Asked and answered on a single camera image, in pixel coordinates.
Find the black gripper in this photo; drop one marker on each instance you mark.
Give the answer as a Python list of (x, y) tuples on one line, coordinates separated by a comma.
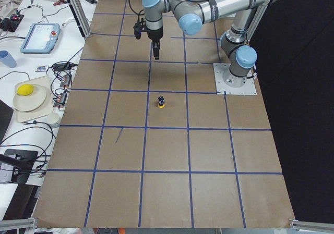
[(154, 35)]

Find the yellow push button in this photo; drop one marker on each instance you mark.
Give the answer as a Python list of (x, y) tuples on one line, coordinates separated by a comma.
[(161, 102)]

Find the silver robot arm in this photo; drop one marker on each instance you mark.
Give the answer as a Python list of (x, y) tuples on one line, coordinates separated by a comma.
[(191, 15)]

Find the black device on stand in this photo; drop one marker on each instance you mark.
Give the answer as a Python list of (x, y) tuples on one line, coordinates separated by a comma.
[(16, 165)]

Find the brown relay board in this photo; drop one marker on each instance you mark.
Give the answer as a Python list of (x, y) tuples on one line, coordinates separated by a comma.
[(61, 99), (66, 81)]

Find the near blue teach pendant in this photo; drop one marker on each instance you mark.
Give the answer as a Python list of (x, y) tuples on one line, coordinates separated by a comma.
[(41, 38)]

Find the cream square tray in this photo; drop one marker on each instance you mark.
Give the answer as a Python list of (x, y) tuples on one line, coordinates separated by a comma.
[(43, 110)]

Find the white paper cup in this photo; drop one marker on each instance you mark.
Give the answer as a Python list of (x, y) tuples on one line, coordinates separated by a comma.
[(54, 120)]

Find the yellow lemon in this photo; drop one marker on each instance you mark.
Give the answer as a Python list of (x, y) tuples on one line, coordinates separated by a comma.
[(25, 90)]

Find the cream round plate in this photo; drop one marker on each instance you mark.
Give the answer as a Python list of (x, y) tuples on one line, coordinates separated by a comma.
[(32, 101)]

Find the light blue cup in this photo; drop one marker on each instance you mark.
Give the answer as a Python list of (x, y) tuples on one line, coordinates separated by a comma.
[(7, 59)]

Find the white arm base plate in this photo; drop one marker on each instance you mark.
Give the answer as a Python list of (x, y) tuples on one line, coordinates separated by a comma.
[(222, 88)]

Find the aluminium frame post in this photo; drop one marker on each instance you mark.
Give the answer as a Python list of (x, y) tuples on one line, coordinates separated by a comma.
[(80, 18)]

